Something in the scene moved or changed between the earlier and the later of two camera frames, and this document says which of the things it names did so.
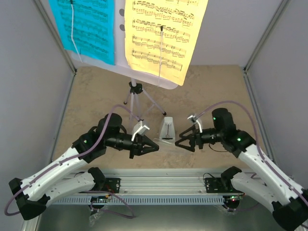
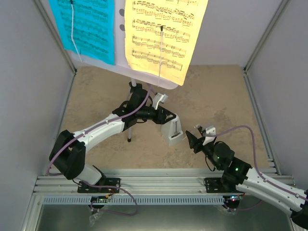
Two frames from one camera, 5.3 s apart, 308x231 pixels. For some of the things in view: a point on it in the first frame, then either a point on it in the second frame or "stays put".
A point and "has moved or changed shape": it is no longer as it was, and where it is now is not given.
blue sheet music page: (93, 27) stays put
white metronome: (167, 130) has moved or changed shape
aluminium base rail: (163, 181) stays put
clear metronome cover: (163, 142) has moved or changed shape
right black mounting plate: (215, 185) stays put
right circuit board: (232, 200) stays put
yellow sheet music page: (180, 19) stays put
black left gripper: (141, 140) to (165, 112)
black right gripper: (192, 147) to (193, 141)
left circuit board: (99, 198) stays put
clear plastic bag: (93, 217) stays put
